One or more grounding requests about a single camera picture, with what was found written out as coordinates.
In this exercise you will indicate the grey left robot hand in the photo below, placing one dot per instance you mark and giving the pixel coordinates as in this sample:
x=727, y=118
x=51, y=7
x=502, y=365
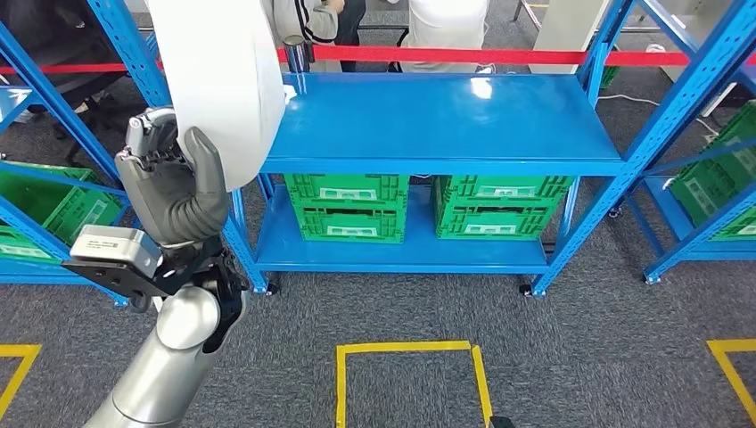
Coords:
x=153, y=195

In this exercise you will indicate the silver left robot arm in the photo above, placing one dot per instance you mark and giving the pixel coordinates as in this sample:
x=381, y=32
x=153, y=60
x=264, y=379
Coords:
x=171, y=354

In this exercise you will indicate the blue metal shelf rack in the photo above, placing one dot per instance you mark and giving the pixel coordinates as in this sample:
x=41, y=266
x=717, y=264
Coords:
x=59, y=108
x=667, y=212
x=443, y=118

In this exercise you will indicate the green plastic crate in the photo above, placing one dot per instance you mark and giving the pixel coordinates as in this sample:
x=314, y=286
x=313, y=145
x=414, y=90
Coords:
x=720, y=183
x=348, y=207
x=59, y=207
x=609, y=74
x=502, y=207

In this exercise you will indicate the yellow floor tape square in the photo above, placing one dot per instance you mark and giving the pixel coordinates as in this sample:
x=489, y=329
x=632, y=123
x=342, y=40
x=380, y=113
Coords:
x=732, y=344
x=407, y=347

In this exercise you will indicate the red barrier belt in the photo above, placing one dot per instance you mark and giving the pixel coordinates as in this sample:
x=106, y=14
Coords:
x=443, y=56

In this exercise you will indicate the black robot body edge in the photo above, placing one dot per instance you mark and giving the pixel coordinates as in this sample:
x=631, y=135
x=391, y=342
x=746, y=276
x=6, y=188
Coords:
x=502, y=423

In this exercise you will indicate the white desk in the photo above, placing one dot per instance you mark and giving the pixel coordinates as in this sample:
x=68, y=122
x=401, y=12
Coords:
x=561, y=35

